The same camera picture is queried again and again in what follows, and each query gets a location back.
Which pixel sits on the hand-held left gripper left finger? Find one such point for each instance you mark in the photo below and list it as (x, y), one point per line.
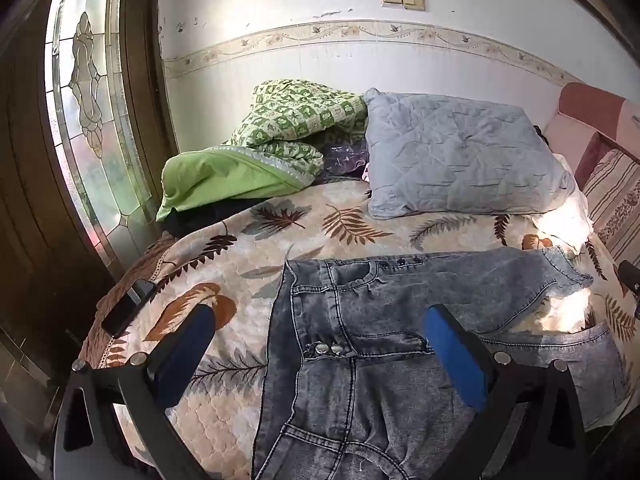
(192, 332)

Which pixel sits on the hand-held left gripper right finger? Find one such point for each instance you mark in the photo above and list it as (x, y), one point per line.
(452, 355)

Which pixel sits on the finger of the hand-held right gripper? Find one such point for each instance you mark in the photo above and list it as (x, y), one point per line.
(631, 272)

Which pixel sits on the grey washed denim pants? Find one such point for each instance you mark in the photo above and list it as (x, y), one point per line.
(350, 310)

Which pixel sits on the striped pink cushion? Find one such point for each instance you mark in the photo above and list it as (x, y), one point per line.
(617, 205)

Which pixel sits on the black smartphone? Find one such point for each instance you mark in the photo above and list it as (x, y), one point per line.
(127, 307)

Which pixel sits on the white cloth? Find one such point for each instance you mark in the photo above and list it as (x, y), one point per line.
(567, 220)

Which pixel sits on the leaf print bedspread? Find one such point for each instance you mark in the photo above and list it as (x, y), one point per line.
(240, 240)

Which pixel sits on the dark cloth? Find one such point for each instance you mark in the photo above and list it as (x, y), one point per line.
(195, 217)

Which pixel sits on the pink headboard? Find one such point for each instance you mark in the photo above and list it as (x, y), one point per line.
(575, 125)

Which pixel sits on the grey-blue quilted pillow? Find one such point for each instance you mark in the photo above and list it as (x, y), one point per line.
(460, 155)

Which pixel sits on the purple cloth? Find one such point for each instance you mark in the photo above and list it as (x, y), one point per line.
(345, 160)

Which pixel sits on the green patterned quilt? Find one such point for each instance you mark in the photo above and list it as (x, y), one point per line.
(280, 120)

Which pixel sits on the wooden door with stained glass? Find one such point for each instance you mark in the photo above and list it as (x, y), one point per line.
(80, 110)

